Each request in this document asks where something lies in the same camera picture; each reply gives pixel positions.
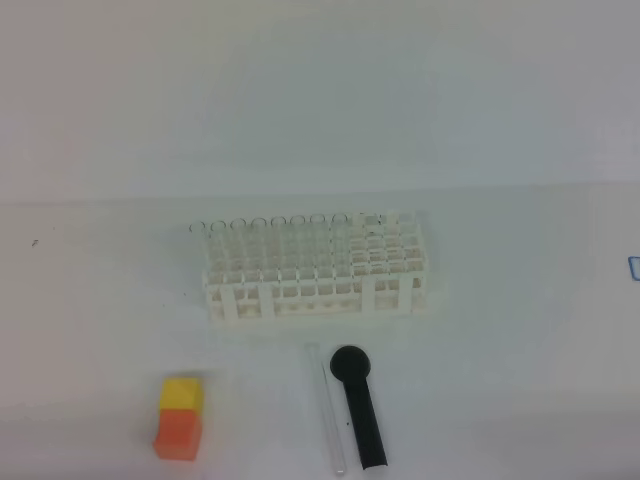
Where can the clear glass test tube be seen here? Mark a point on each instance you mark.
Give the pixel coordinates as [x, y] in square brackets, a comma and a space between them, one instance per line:
[320, 382]

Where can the white test tube rack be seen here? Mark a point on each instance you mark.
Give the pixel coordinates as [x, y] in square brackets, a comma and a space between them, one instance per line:
[387, 275]

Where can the black plastic scoop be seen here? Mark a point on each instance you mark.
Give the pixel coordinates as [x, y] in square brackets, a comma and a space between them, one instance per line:
[351, 366]

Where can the yellow foam block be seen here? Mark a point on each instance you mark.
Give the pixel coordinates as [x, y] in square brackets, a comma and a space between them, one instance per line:
[182, 393]

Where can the orange foam block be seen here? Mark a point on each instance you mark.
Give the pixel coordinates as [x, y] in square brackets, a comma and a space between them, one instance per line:
[178, 435]

